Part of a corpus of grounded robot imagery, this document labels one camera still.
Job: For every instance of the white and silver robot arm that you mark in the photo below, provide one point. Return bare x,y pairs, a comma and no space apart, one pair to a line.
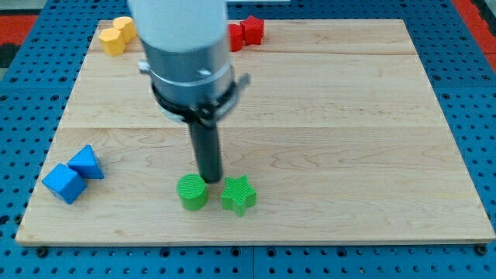
187,49

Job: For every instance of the red star block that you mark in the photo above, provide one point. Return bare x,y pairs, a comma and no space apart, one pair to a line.
253,30

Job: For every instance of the yellow hexagon block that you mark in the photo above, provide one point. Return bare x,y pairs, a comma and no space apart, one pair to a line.
126,26
112,41

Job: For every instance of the blue cube block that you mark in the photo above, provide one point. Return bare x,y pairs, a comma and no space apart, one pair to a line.
64,183

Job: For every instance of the yellow hexagon block front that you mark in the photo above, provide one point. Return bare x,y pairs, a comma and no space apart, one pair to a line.
112,41

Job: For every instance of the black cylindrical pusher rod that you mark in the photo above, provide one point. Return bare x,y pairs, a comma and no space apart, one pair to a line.
206,146

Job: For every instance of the blue triangular prism block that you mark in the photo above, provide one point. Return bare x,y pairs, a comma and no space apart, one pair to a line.
86,164

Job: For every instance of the green cylinder block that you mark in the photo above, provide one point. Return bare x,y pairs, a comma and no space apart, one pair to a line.
192,192

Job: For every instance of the red block behind arm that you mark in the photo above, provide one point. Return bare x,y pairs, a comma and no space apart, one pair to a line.
235,37

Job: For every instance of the green star block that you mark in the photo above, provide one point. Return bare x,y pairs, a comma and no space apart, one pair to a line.
238,195

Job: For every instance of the light wooden board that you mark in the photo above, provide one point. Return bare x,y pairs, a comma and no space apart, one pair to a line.
339,132

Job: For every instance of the yellow hexagon block rear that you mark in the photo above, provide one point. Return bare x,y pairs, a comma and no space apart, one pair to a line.
126,26

